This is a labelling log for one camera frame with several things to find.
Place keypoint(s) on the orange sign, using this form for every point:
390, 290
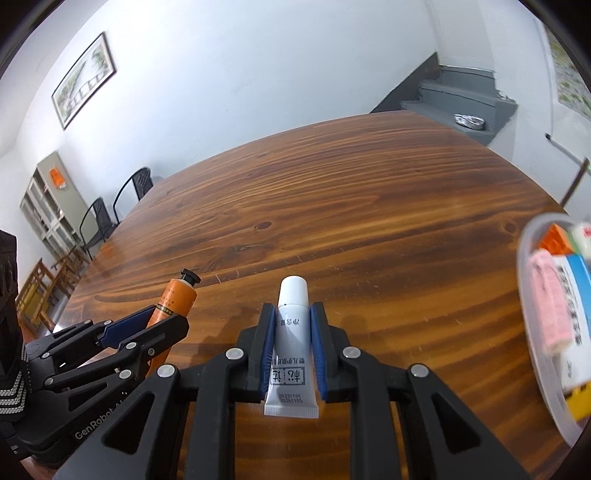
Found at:
57, 179

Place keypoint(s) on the hanging wall scroll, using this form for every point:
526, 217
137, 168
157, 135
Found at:
570, 78

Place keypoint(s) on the grey glass-door cabinet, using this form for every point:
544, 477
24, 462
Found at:
60, 203

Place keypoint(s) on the bandage roll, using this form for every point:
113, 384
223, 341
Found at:
581, 237

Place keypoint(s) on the framed landscape picture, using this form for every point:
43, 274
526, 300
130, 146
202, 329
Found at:
83, 81

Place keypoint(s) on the yellow toy block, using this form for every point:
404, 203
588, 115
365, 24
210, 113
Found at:
579, 401

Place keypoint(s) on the orange toy block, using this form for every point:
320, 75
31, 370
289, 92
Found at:
554, 242

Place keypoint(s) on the brown wooden stick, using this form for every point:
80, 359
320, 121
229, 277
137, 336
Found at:
575, 182

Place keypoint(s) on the foil tray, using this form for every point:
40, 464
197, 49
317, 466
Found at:
468, 121

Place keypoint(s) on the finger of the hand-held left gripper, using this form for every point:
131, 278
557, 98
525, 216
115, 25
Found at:
124, 330
157, 337

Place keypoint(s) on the orange tube with black cap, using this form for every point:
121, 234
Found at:
178, 300

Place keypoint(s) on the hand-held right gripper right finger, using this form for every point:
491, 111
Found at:
319, 350

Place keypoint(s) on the black metal chair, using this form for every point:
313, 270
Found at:
99, 226
136, 189

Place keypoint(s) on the large blue white medicine box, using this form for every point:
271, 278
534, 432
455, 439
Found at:
577, 295

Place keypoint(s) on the clear plastic container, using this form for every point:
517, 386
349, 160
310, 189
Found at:
526, 286

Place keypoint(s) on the white ointment tube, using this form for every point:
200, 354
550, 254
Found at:
293, 323

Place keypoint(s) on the grey stairs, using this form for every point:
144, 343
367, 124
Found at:
457, 97

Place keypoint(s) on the pink hair roller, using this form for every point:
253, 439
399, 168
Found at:
549, 300

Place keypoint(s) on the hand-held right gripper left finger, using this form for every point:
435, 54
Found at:
267, 350

